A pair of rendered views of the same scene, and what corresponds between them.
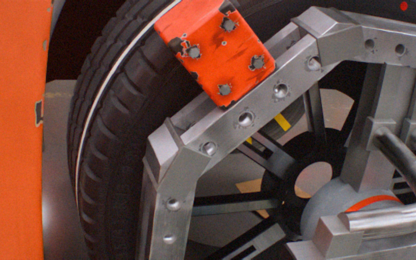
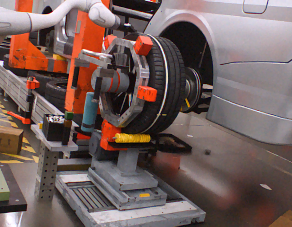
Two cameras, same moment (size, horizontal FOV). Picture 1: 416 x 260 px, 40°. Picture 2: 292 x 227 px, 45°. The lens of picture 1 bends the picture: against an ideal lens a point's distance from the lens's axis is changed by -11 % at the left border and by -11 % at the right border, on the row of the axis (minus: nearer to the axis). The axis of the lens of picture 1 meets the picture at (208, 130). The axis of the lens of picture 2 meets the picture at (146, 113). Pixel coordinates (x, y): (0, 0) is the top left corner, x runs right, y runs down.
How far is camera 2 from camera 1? 2.49 m
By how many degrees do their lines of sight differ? 73
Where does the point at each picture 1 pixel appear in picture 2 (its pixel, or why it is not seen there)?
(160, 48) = not seen: hidden behind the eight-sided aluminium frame
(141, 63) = not seen: hidden behind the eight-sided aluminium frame
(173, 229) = not seen: hidden behind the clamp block
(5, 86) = (81, 36)
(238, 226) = (261, 213)
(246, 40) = (107, 40)
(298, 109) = (192, 101)
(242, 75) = (106, 45)
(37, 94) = (82, 37)
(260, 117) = (107, 52)
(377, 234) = (83, 51)
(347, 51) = (114, 42)
